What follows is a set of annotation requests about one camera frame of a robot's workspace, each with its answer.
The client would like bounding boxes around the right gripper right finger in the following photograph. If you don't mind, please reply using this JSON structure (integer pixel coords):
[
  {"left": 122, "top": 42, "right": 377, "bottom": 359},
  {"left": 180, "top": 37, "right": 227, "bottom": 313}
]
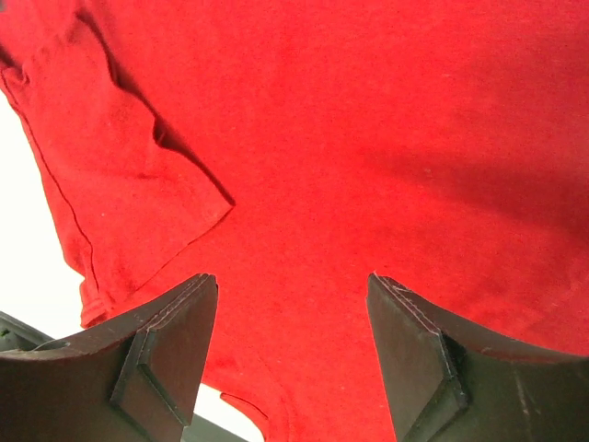
[{"left": 366, "top": 274, "right": 588, "bottom": 441}]

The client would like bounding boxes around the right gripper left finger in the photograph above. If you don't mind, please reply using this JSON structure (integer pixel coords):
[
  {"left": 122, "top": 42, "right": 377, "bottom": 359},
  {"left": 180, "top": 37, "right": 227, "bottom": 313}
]
[{"left": 1, "top": 273, "right": 217, "bottom": 441}]

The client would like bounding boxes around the red t-shirt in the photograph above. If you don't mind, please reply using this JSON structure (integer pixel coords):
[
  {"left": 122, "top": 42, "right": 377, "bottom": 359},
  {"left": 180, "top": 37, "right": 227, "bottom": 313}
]
[{"left": 1, "top": 1, "right": 588, "bottom": 441}]

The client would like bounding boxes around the aluminium frame rail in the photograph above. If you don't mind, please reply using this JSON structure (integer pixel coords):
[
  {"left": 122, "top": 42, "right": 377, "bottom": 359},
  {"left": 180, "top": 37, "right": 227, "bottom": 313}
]
[{"left": 0, "top": 311, "right": 52, "bottom": 352}]

